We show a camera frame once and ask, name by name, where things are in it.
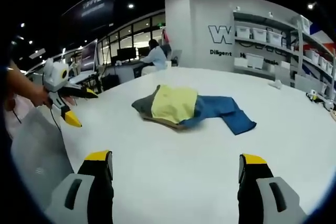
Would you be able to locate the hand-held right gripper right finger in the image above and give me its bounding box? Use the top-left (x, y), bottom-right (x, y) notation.
top-left (237, 153), bottom-right (308, 224)

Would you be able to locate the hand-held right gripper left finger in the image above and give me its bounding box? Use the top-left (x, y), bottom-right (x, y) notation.
top-left (44, 150), bottom-right (115, 224)

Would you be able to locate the dark grey garment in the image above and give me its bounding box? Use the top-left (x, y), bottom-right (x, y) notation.
top-left (131, 85), bottom-right (161, 119)

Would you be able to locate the blue garment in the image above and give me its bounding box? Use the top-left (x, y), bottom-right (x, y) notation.
top-left (180, 95), bottom-right (257, 136)

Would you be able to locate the brown garment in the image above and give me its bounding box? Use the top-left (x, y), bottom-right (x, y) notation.
top-left (141, 113), bottom-right (188, 132)

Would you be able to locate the yellow garment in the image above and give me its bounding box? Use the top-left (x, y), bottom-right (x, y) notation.
top-left (151, 84), bottom-right (198, 125)

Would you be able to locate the person's left hand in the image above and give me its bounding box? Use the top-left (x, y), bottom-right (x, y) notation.
top-left (27, 86), bottom-right (55, 109)

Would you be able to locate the large standing display screen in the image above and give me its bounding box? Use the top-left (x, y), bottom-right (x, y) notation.
top-left (79, 38), bottom-right (99, 74)

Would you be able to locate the person's pink clothing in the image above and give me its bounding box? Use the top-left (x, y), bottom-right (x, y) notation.
top-left (4, 94), bottom-right (36, 141)

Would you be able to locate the office desk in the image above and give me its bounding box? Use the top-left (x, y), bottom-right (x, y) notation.
top-left (113, 60), bottom-right (149, 79)

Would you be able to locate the black computer monitor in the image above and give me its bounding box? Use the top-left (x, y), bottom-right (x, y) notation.
top-left (117, 47), bottom-right (138, 60)
top-left (138, 46), bottom-right (153, 57)

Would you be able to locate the dark hanging banner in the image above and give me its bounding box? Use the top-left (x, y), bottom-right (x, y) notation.
top-left (61, 0), bottom-right (117, 29)

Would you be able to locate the small white cloth object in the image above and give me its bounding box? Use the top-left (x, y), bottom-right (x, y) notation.
top-left (268, 79), bottom-right (284, 90)

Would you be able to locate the spare white gripper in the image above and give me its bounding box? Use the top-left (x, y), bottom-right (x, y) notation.
top-left (305, 89), bottom-right (320, 102)

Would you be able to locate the grey metal shelf unit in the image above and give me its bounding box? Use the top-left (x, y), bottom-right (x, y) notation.
top-left (232, 10), bottom-right (336, 98)

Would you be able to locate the row of white storage bins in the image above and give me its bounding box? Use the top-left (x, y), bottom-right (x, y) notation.
top-left (235, 15), bottom-right (336, 74)

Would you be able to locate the red white blue flag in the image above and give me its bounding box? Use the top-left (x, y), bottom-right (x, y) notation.
top-left (309, 21), bottom-right (336, 49)

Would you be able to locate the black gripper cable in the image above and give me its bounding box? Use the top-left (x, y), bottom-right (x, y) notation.
top-left (49, 103), bottom-right (63, 132)

